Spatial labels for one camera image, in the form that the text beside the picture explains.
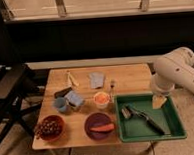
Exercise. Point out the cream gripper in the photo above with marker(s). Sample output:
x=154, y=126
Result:
x=158, y=101

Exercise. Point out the white cup with orange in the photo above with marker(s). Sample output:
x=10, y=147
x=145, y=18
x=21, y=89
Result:
x=101, y=100

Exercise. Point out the black rectangular block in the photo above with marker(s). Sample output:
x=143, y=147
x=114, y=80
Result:
x=62, y=93

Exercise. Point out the purple plate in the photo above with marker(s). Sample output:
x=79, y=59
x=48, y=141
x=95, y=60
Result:
x=97, y=119

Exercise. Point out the light blue cloth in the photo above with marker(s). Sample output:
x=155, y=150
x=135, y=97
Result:
x=97, y=80

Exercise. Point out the dark grapes bunch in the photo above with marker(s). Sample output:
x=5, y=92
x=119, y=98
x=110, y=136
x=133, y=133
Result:
x=47, y=128

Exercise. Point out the orange carrot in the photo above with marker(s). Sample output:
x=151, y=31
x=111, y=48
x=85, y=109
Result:
x=105, y=128

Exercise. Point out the blue cup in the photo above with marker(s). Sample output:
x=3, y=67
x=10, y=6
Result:
x=61, y=104

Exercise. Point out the black handled metal tool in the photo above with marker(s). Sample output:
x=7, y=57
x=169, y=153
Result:
x=128, y=112

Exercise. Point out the black chair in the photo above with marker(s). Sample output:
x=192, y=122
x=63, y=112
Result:
x=15, y=85

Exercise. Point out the light blue box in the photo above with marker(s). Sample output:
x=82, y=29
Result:
x=74, y=98

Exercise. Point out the pale yellow banana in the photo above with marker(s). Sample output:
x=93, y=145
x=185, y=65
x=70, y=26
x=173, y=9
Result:
x=71, y=80

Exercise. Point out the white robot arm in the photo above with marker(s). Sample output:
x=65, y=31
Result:
x=173, y=68

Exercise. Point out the green plastic tray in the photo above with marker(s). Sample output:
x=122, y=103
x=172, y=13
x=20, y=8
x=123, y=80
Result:
x=159, y=124

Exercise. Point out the red bowl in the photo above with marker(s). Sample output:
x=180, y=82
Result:
x=57, y=119

